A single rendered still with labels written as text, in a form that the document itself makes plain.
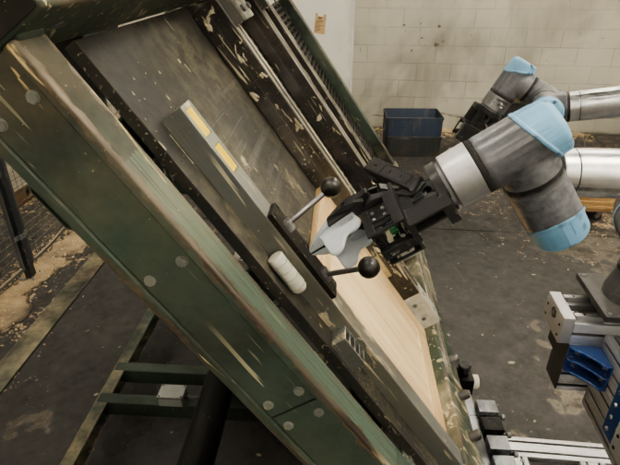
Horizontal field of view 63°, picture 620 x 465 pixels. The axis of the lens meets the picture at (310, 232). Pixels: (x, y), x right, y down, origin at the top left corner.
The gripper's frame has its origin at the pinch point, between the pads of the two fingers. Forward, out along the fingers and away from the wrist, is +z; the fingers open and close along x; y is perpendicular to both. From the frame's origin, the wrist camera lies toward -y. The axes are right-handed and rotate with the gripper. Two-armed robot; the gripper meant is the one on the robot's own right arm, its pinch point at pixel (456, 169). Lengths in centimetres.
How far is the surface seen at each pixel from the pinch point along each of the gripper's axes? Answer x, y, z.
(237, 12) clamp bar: 28, 74, -14
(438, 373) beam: 45, -14, 40
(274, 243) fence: 76, 45, 7
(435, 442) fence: 75, -6, 34
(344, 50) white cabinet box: -347, 37, 38
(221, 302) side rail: 101, 49, 4
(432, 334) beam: 29, -14, 39
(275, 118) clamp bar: 28, 56, 4
